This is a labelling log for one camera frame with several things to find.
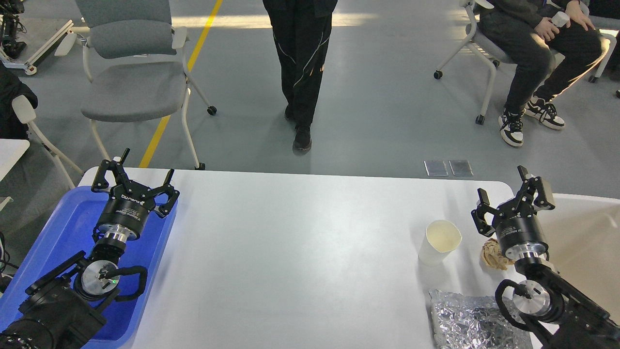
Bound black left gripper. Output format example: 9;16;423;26
91;148;180;240

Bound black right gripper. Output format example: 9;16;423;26
471;165;556;261

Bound white paper cup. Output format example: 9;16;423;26
418;220;463;266

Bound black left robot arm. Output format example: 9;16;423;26
1;149;180;349

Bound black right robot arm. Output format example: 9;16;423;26
471;165;620;349

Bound crumpled brown paper ball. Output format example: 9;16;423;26
480;238;514;271

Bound right metal floor plate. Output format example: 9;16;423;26
449;159;474;176

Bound metal floor plate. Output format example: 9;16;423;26
424;159;449;177
449;159;474;176

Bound blue plastic tray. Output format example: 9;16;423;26
0;186;177;349

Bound beige plastic bin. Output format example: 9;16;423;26
538;193;620;323

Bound left metal floor plate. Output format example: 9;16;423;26
424;159;449;177

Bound grey office chair left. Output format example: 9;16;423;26
76;0;217;170

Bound grey office chair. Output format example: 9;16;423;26
76;0;217;170
434;0;620;125

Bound crumpled aluminium foil sheet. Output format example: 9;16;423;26
428;289;533;349

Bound white side table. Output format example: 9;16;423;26
0;138;30;181

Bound white chair at left edge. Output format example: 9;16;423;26
11;95;84;190

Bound grey office chair right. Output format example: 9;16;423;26
434;0;620;125

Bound seated person black trousers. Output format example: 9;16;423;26
479;0;608;147

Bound wheeled equipment base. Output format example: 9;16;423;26
0;0;73;76

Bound walking person in black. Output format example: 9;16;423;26
263;0;337;152

